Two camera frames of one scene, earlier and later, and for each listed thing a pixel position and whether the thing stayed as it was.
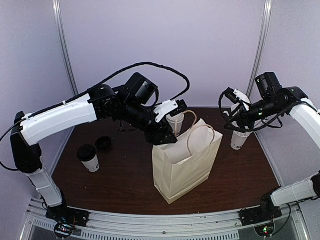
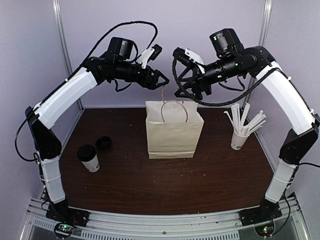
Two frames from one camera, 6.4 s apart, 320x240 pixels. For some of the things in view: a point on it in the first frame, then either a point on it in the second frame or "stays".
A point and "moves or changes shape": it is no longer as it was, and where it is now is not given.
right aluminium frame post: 267,15 stays
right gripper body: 243,113 to 198,76
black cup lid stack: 103,142 stays
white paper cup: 92,165 stays
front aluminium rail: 228,225 stays
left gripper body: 153,136 to 143,80
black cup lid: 86,152 stays
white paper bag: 179,167 moves or changes shape
